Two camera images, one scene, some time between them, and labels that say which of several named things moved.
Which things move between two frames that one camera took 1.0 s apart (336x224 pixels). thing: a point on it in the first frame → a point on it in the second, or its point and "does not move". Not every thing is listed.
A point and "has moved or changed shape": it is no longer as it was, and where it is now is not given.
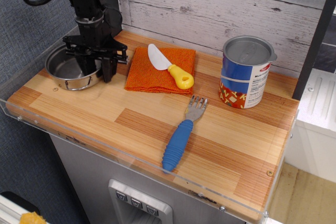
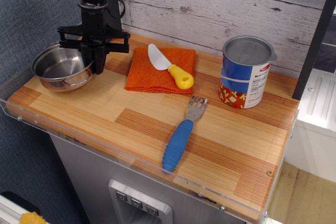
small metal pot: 64,68 has moved or changed shape
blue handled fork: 180,136 does not move
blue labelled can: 245,70 does not move
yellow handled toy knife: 182,80 does not move
